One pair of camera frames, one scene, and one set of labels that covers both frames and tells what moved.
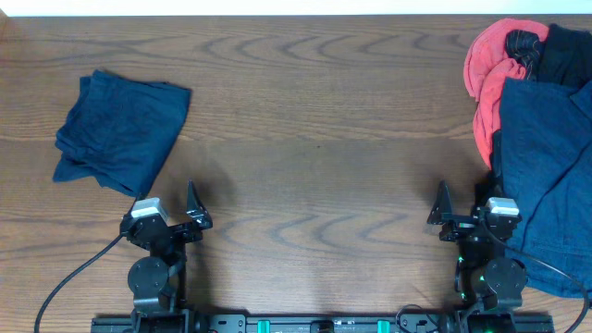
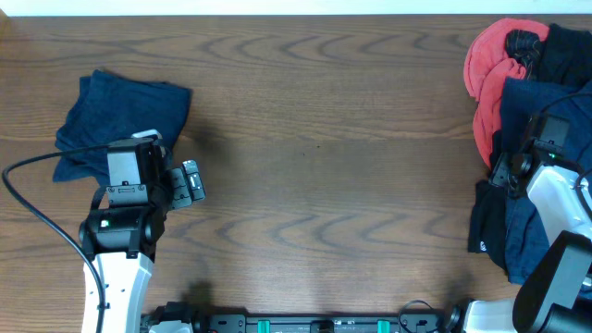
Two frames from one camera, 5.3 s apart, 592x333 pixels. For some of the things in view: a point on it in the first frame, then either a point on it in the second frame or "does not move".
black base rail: (431, 322) does not move
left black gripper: (197, 216) -> (184, 195)
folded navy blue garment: (119, 130) does not move
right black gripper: (461, 226) -> (502, 174)
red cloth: (487, 67) does not move
